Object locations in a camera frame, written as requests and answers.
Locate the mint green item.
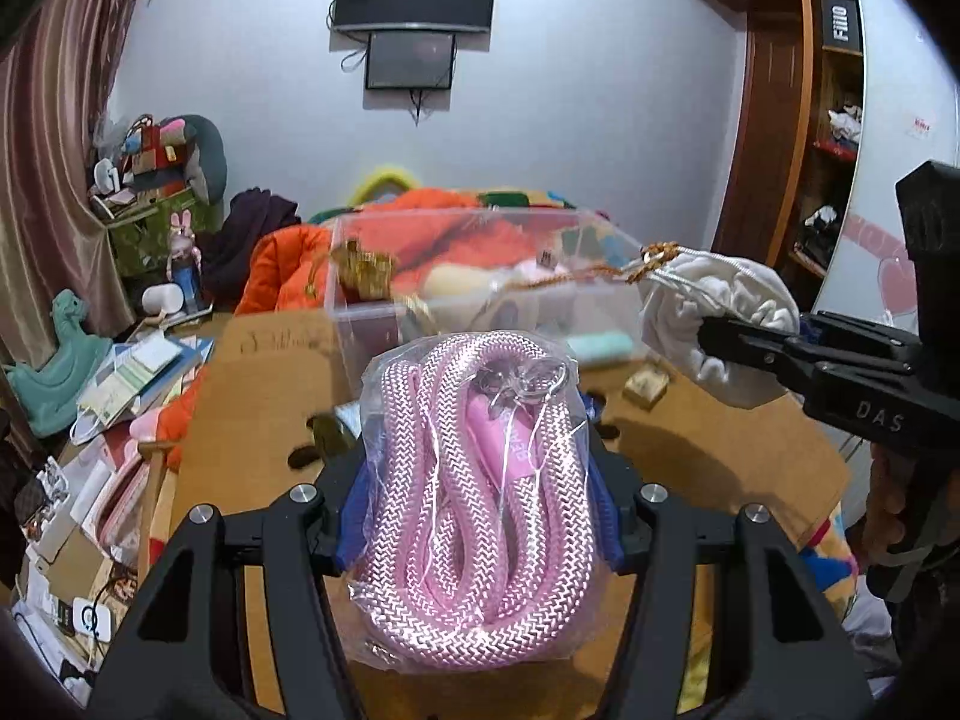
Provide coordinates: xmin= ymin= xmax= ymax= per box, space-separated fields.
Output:
xmin=577 ymin=331 xmax=635 ymax=368

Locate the pile of books and papers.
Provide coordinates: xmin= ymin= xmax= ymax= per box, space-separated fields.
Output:
xmin=71 ymin=330 xmax=218 ymax=443

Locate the person's right hand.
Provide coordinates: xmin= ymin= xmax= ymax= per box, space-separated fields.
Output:
xmin=862 ymin=446 xmax=931 ymax=601

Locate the wooden wardrobe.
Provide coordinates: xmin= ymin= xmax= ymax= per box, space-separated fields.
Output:
xmin=667 ymin=0 xmax=875 ymax=301

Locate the clear plastic storage box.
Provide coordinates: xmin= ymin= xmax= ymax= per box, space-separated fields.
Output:
xmin=324 ymin=210 xmax=653 ymax=398

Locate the wooden desk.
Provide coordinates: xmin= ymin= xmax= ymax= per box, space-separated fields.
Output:
xmin=161 ymin=307 xmax=852 ymax=720

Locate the pink rope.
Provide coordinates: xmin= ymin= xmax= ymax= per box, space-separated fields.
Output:
xmin=358 ymin=330 xmax=601 ymax=668

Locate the dark purple garment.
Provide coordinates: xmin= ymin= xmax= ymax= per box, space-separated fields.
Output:
xmin=202 ymin=190 xmax=301 ymax=293

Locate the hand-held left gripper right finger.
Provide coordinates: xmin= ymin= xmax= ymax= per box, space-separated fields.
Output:
xmin=579 ymin=390 xmax=878 ymax=720

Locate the small black wall monitor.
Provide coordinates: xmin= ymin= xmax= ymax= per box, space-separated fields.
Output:
xmin=365 ymin=30 xmax=457 ymax=91

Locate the rabbit doll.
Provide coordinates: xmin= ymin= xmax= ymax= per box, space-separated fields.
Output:
xmin=169 ymin=211 xmax=205 ymax=302

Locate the pink striped curtain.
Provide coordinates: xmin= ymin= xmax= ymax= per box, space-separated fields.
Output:
xmin=0 ymin=0 xmax=162 ymax=368

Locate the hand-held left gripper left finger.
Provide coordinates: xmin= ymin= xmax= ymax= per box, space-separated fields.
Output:
xmin=79 ymin=431 xmax=376 ymax=720

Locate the small beige packet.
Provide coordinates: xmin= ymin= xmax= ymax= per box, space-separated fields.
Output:
xmin=624 ymin=369 xmax=670 ymax=410

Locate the green dinosaur plush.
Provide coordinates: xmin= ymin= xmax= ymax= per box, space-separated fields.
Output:
xmin=4 ymin=289 xmax=113 ymax=436

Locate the white drawstring pouch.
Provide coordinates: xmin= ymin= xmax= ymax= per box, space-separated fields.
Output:
xmin=525 ymin=241 xmax=802 ymax=407

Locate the yellow ring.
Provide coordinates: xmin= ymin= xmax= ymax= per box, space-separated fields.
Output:
xmin=352 ymin=165 xmax=425 ymax=207

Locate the orange quilt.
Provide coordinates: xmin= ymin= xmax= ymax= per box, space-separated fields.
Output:
xmin=235 ymin=191 xmax=541 ymax=316

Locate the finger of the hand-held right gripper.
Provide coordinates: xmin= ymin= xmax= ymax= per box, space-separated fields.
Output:
xmin=799 ymin=310 xmax=920 ymax=370
xmin=697 ymin=317 xmax=960 ymax=458

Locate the white charger device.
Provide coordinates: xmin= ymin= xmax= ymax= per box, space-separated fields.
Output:
xmin=71 ymin=598 xmax=118 ymax=643

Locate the white sliding door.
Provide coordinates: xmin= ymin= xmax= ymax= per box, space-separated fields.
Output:
xmin=821 ymin=0 xmax=960 ymax=361

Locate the pile of plush toys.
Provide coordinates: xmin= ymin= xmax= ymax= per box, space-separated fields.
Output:
xmin=90 ymin=114 xmax=230 ymax=278

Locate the small white device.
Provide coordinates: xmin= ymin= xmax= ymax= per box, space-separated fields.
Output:
xmin=142 ymin=283 xmax=185 ymax=320

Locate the gold ornament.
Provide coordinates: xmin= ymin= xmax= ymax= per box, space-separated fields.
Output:
xmin=330 ymin=240 xmax=398 ymax=301

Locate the pink case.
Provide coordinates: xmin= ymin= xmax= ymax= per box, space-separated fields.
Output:
xmin=75 ymin=457 xmax=162 ymax=563

